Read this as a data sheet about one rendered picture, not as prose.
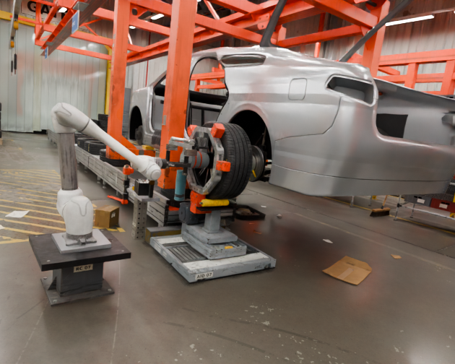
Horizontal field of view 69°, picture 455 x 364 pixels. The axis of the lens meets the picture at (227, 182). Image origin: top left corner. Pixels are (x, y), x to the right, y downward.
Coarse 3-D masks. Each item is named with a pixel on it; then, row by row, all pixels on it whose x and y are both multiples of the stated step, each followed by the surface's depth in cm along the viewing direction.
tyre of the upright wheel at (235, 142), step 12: (228, 132) 262; (240, 132) 270; (228, 144) 257; (240, 144) 262; (228, 156) 255; (240, 156) 260; (252, 156) 267; (192, 168) 304; (240, 168) 261; (228, 180) 260; (240, 180) 266; (216, 192) 270; (228, 192) 270; (240, 192) 277
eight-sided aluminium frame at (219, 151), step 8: (200, 128) 275; (208, 128) 264; (192, 136) 286; (216, 144) 256; (216, 152) 254; (216, 160) 254; (192, 176) 295; (216, 176) 257; (192, 184) 289; (208, 184) 264; (216, 184) 265; (200, 192) 274; (208, 192) 272
